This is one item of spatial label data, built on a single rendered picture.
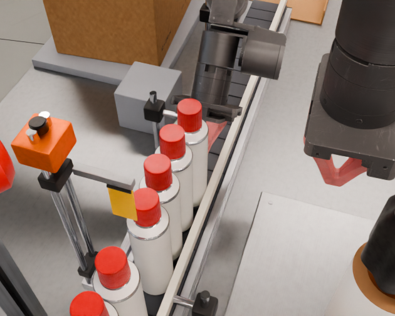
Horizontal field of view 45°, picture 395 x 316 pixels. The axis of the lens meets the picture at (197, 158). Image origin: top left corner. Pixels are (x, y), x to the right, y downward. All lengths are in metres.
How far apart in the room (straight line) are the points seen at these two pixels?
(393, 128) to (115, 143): 0.67
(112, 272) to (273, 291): 0.29
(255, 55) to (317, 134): 0.39
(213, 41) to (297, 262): 0.35
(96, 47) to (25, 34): 1.70
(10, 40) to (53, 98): 1.70
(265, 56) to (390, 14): 0.44
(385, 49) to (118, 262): 0.33
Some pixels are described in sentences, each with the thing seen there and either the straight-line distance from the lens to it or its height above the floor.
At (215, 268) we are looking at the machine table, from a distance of 0.78.
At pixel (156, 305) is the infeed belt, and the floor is 0.88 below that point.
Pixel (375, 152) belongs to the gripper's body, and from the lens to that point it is 0.34.
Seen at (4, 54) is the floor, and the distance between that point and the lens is 2.66.
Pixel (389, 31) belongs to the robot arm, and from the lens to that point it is 0.30.
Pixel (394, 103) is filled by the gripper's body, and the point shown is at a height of 1.31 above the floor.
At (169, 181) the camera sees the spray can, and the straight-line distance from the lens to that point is 0.58.
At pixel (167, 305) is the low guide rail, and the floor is 0.92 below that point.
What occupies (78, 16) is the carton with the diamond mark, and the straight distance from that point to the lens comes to 1.05.
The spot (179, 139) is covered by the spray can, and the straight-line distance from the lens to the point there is 0.59.
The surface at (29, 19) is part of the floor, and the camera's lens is 2.87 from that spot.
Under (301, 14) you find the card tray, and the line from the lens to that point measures 1.28.
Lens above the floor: 1.53
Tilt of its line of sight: 50 degrees down
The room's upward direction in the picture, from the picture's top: straight up
